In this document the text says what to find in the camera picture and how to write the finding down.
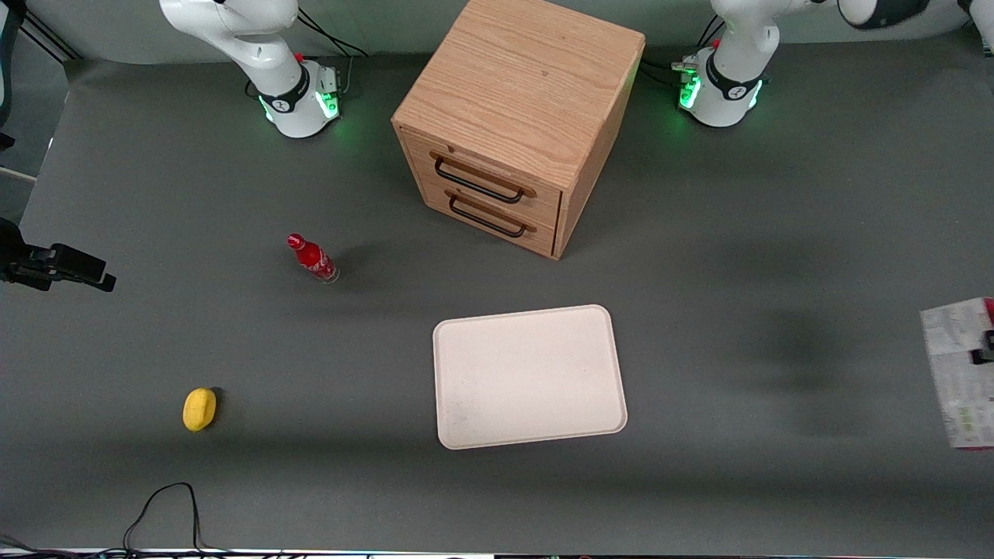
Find black arm base cables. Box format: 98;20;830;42
643;16;723;88
297;8;370;98

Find black tripod stand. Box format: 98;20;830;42
0;0;82;152

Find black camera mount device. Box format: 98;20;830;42
0;217;117;293

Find yellow lemon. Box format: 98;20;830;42
182;387;217;432

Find red cola bottle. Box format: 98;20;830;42
287;233;341;285

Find black drawer handle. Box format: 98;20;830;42
445;190;537;238
429;151;537;205

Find wooden drawer cabinet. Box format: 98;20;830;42
391;0;646;261

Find black left arm base cables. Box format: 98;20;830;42
643;16;723;88

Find white rectangular tray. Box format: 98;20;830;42
432;304;628;450

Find grey table cover mat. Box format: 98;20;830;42
0;31;994;554

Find wooden drawer front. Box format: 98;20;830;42
400;128;564;230
415;167;559;258

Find black right arm base cables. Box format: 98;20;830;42
297;8;370;98

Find black looped cable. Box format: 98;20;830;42
123;482;207;554

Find red cookie box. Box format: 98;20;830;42
919;297;994;450

